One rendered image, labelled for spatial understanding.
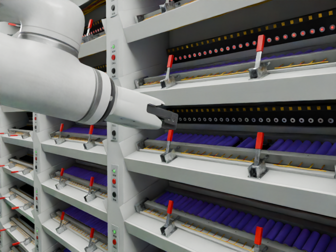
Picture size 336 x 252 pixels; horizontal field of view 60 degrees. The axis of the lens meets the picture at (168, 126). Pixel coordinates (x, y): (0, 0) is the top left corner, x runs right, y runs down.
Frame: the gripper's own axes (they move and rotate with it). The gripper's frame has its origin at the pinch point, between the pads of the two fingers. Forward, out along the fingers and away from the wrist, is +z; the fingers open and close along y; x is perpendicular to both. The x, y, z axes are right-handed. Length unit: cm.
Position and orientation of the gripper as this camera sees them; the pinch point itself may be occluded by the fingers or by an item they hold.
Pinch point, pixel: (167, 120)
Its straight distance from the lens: 55.9
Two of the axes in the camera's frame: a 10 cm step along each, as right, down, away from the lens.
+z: 6.9, 2.0, 7.0
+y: 7.1, 0.3, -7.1
